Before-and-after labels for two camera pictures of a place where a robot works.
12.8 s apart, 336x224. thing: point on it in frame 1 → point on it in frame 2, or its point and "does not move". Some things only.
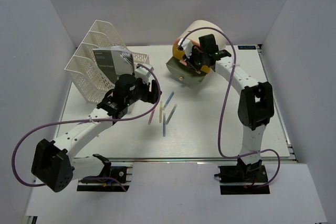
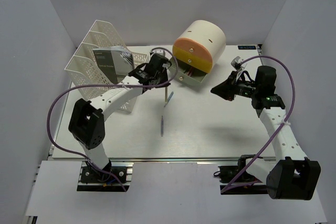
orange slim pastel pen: [183, 62] → [190, 72]
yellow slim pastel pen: [160, 112] → [166, 94]
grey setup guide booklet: [114, 62] does not move
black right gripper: [194, 51] → [227, 89]
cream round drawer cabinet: [195, 35] does not move
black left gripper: [151, 97] → [165, 80]
